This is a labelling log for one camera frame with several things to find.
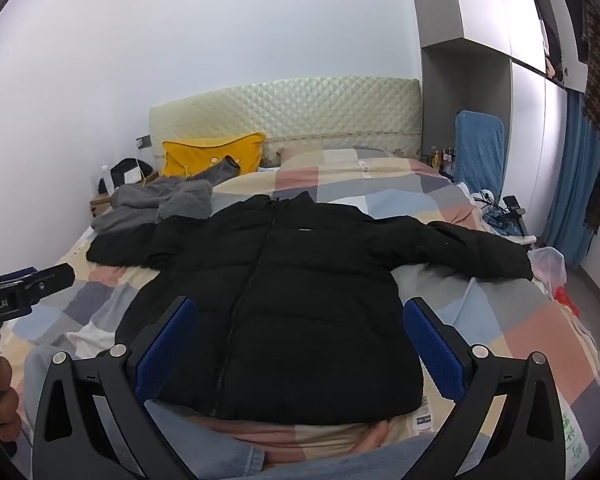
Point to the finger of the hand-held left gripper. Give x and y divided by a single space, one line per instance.
52 280

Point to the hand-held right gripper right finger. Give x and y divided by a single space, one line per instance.
432 355

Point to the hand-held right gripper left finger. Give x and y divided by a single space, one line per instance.
165 347

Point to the black puffer jacket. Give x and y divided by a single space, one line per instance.
300 300

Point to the person's left hand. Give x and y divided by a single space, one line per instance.
2 402

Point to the pastel checked blanket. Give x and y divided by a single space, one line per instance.
485 320

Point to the wooden nightstand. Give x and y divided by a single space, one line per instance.
100 205

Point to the grey fleece garment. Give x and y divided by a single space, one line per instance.
155 202

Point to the black bag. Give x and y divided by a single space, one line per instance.
127 165

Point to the red bag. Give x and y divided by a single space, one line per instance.
565 297

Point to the clear plastic bag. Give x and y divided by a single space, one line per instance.
550 267

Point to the black device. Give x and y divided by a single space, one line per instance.
514 206

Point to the dark grey cloth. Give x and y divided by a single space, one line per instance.
215 170

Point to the yellow pillow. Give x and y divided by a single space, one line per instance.
200 157

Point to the yellow small bottle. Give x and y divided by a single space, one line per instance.
435 158

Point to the blue quilted cloth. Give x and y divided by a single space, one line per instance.
480 150

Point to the blue curtain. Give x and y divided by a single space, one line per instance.
572 170

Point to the cream quilted headboard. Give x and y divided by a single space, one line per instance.
300 110

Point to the grey wardrobe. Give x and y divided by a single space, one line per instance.
480 5

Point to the grey wall socket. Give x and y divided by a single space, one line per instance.
143 142

